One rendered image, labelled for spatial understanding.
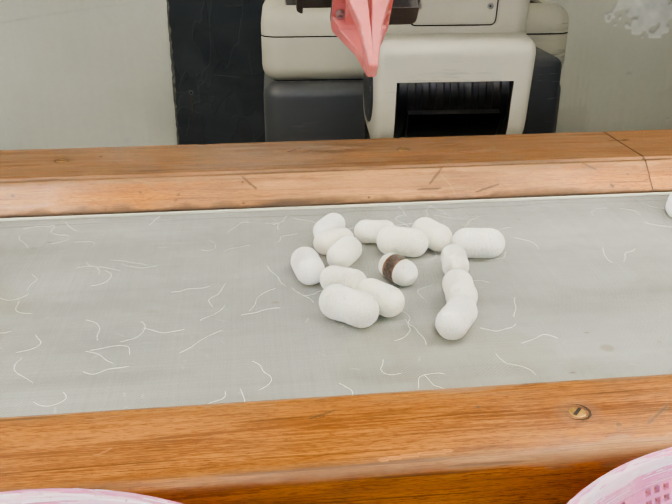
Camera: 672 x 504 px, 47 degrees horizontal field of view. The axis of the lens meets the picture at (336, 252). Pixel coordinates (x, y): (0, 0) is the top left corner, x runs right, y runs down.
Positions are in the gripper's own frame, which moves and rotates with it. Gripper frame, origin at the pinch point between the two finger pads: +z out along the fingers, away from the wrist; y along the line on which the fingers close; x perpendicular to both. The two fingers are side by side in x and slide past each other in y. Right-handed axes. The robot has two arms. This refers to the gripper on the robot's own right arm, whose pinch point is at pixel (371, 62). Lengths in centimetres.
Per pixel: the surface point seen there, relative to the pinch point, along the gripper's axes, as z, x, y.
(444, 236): 13.7, 2.2, 4.0
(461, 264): 17.2, -0.6, 4.1
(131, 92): -118, 158, -48
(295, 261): 16.0, 0.1, -6.7
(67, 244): 10.9, 6.4, -23.1
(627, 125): -105, 166, 118
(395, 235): 13.6, 1.8, 0.4
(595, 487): 33.6, -16.8, 3.0
